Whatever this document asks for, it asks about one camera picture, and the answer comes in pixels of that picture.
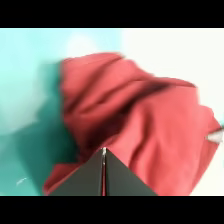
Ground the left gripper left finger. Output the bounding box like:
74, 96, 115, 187
48, 147, 106, 197

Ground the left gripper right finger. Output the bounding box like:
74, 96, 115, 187
104, 147, 158, 197

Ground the red T-shirt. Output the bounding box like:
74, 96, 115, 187
42, 51, 224, 197

